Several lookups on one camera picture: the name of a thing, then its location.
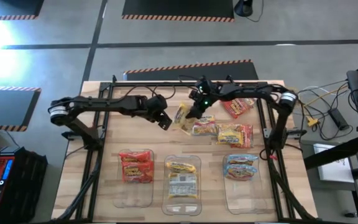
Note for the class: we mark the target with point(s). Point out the black diagonal beam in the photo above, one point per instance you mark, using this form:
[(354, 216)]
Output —
[(337, 154)]

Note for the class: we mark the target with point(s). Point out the black hazard-striped floor mat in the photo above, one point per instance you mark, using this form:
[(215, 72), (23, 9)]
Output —
[(5, 107), (8, 7), (194, 73), (179, 7)]

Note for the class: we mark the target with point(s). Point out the black aluminium table frame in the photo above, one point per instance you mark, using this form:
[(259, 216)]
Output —
[(166, 84)]

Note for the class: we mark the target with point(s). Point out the black power brick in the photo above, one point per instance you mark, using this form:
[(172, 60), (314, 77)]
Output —
[(338, 119)]

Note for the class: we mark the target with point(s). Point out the clear plastic bin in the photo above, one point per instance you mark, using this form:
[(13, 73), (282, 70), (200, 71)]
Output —
[(132, 196), (182, 207), (244, 196)]

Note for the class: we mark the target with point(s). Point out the black frame camera post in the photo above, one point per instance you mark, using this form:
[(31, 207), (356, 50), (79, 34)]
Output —
[(229, 77), (114, 79)]

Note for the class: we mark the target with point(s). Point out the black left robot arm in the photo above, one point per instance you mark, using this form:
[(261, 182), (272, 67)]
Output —
[(104, 104)]

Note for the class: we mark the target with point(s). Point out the white sheet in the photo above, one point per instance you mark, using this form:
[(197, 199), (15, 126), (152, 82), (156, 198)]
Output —
[(334, 168)]

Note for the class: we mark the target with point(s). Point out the small black floor object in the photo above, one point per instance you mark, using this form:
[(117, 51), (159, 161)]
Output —
[(350, 214)]

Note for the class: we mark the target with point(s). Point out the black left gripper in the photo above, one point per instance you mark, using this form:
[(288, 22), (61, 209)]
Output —
[(154, 105)]

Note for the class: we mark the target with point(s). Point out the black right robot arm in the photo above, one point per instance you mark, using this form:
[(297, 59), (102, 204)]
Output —
[(250, 90)]

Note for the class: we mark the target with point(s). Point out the black round stand base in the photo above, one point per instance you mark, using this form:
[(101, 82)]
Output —
[(243, 7)]

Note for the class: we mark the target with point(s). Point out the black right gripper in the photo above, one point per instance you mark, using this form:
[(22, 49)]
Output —
[(207, 95)]

